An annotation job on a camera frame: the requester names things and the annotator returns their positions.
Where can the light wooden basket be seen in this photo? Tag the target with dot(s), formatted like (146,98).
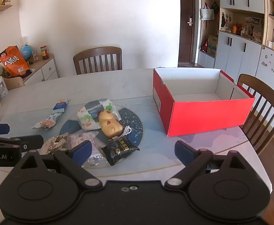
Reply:
(13,83)

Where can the brown white snack packet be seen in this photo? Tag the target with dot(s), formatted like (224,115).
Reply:
(51,145)

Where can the white wall socket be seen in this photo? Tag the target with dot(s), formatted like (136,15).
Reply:
(25,39)

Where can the red lidded jar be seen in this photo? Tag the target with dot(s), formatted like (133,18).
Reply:
(44,54)

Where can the white wooden cabinet unit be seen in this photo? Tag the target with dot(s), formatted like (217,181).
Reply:
(235,51)

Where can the clear pink packet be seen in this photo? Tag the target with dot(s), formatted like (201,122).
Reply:
(80,137)

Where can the light hanging tote bag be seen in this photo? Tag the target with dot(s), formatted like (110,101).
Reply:
(207,14)

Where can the dark wooden door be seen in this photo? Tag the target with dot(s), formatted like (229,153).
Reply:
(186,39)

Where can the black snack packet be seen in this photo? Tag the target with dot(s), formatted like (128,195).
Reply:
(118,152)

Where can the orange snack bag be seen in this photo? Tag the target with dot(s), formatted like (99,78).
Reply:
(12,62)

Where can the brown wooden chair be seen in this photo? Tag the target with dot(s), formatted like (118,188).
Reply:
(268,91)
(97,51)

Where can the red ornament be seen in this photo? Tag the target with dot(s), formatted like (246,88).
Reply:
(205,46)

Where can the small blue globe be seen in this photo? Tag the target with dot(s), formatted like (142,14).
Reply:
(26,51)

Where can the white orange snack packet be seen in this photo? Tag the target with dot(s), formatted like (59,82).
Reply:
(45,123)

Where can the white sideboard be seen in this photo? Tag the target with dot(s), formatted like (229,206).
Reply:
(45,70)

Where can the dark hanging bag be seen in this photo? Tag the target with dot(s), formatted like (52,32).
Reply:
(215,8)

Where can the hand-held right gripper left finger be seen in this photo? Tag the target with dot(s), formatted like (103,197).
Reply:
(81,152)

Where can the brown cardboard carton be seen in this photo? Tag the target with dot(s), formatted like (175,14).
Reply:
(212,45)

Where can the silver door lock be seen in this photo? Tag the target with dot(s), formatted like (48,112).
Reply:
(190,21)

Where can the blue printed white pack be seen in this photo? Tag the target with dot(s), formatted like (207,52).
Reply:
(1,86)

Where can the orange canister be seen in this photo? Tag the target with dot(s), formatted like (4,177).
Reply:
(234,29)

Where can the blue cracker packet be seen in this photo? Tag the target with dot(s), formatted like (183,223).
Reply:
(60,106)

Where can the white wet wipes pack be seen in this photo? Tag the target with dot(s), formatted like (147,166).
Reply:
(92,112)

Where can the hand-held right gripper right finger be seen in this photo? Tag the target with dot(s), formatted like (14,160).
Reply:
(184,152)

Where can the small clear container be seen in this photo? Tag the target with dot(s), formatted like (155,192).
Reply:
(35,55)

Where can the yellow plush toy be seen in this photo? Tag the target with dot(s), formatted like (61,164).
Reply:
(108,126)

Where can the red cardboard box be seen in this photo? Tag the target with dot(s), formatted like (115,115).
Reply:
(198,117)

